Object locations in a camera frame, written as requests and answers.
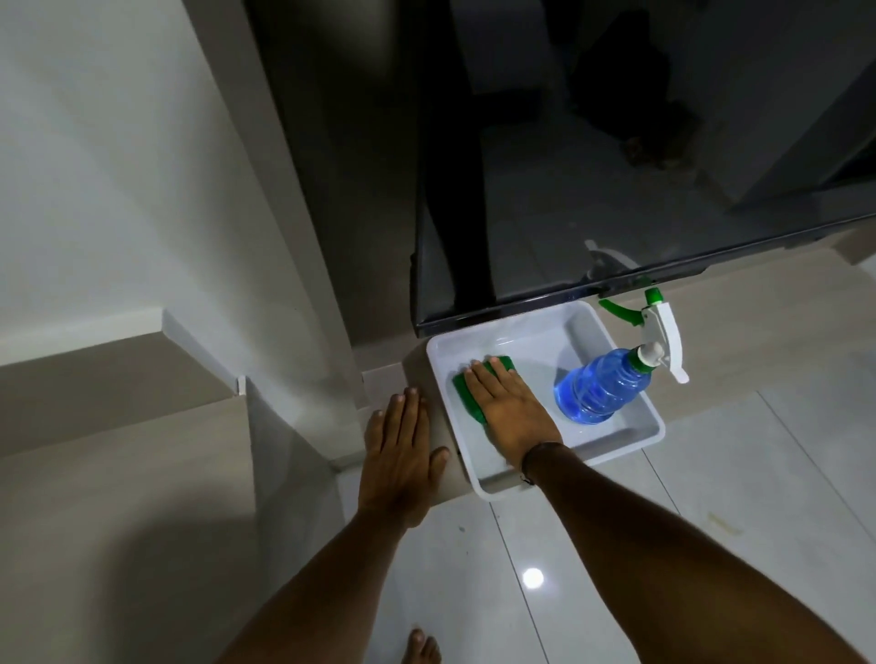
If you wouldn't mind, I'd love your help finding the person's right hand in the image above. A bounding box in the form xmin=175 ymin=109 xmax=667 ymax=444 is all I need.
xmin=463 ymin=356 xmax=564 ymax=474

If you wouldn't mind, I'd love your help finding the person's left hand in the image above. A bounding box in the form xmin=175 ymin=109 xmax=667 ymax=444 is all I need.
xmin=357 ymin=387 xmax=453 ymax=529

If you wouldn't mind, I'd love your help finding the green cleaning cloth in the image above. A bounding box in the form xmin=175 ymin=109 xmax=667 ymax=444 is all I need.
xmin=452 ymin=354 xmax=518 ymax=426

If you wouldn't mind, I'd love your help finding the person's left forearm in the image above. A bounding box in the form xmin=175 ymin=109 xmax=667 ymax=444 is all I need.
xmin=215 ymin=503 xmax=413 ymax=664

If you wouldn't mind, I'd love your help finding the person's right forearm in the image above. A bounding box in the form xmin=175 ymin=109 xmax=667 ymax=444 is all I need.
xmin=523 ymin=445 xmax=867 ymax=664

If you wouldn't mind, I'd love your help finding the white plastic tray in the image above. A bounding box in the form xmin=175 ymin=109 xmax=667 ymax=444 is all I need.
xmin=426 ymin=300 xmax=667 ymax=502

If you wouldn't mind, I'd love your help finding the blue spray bottle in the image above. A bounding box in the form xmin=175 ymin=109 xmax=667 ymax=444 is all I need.
xmin=553 ymin=287 xmax=691 ymax=426

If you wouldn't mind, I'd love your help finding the person's bare foot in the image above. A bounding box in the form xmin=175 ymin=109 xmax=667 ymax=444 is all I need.
xmin=400 ymin=627 xmax=443 ymax=664

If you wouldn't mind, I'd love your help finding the black television screen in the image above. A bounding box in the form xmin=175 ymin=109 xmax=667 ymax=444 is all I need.
xmin=409 ymin=0 xmax=876 ymax=339

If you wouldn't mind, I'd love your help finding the dark wrist bracelet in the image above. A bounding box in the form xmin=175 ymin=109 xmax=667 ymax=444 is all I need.
xmin=519 ymin=441 xmax=566 ymax=487

